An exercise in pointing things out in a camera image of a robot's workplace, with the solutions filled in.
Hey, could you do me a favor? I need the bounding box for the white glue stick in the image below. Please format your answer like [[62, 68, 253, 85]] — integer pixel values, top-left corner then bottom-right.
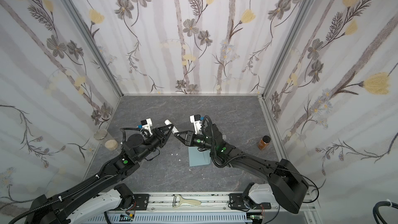
[[164, 119, 179, 134]]

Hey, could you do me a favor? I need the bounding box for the light green envelope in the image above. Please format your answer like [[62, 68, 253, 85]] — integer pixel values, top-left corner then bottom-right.
[[188, 147, 211, 167]]

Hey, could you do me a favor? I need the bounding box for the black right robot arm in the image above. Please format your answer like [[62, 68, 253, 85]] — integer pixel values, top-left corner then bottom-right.
[[174, 131, 309, 214]]

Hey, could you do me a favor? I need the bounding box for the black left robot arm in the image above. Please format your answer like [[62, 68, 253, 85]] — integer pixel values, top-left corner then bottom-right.
[[22, 122, 175, 224]]

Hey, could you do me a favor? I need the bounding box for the cream plastic peeler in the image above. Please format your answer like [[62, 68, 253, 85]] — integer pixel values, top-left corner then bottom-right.
[[172, 195, 202, 208]]

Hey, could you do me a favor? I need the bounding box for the amber bottle black cap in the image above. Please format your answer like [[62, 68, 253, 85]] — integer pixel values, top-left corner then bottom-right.
[[258, 135, 271, 150]]

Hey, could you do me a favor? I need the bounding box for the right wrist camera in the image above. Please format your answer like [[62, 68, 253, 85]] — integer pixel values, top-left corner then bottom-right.
[[190, 114, 203, 134]]

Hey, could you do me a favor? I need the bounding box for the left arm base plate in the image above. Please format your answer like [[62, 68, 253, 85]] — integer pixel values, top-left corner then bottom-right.
[[119, 194, 150, 211]]

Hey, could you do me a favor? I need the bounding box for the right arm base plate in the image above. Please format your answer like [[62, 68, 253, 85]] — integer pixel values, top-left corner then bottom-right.
[[228, 193, 272, 212]]

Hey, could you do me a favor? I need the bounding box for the white slotted cable duct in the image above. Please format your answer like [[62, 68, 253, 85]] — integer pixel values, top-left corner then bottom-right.
[[85, 212, 252, 224]]

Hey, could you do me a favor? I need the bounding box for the aluminium mounting rail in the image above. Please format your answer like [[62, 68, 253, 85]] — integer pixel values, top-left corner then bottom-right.
[[57, 191, 316, 214]]

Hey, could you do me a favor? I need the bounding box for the black corrugated cable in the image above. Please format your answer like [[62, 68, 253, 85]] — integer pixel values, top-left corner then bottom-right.
[[7, 127, 147, 224]]

